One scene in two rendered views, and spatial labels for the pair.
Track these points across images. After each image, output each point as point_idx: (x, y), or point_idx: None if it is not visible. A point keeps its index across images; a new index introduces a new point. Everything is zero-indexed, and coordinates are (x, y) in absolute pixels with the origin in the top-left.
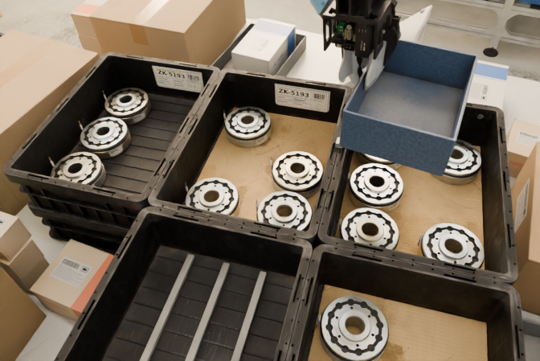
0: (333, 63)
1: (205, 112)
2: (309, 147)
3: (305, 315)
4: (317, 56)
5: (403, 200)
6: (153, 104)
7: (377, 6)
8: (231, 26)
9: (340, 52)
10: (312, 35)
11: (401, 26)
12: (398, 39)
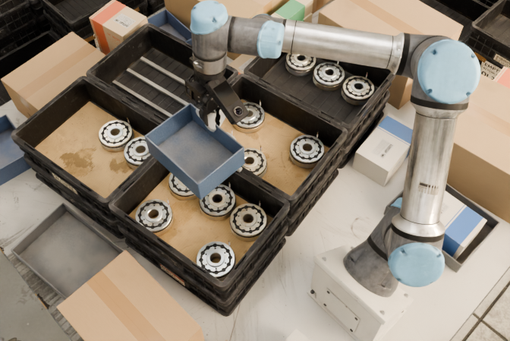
0: (421, 287)
1: (304, 112)
2: (274, 184)
3: (145, 116)
4: (439, 278)
5: (203, 218)
6: (360, 107)
7: (198, 86)
8: (492, 200)
9: (440, 303)
10: (481, 289)
11: (385, 302)
12: (200, 116)
